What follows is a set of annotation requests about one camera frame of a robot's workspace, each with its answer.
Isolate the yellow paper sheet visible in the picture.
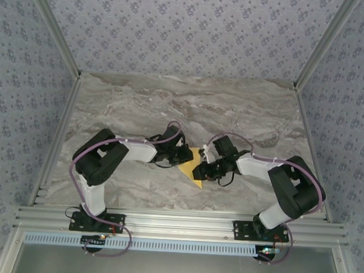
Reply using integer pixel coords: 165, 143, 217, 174
176, 146, 206, 190

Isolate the small circuit board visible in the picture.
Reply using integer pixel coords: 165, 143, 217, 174
257, 245, 283, 256
80, 233, 107, 248

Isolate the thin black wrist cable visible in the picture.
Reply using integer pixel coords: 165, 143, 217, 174
217, 171, 235, 188
152, 157, 177, 169

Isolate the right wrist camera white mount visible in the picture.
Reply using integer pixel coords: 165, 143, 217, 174
200, 145, 215, 164

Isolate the aluminium mounting rail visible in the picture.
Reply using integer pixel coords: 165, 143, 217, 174
13, 203, 350, 249

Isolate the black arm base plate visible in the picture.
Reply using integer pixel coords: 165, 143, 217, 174
68, 211, 126, 235
231, 219, 291, 245

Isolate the light blue slotted cable duct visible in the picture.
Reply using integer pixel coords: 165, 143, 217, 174
23, 230, 260, 259

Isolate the aluminium table side rail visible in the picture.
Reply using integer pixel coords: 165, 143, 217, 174
287, 87, 341, 224
28, 71, 83, 210

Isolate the aluminium frame post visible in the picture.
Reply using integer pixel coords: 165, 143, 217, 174
292, 0, 363, 94
19, 0, 86, 78

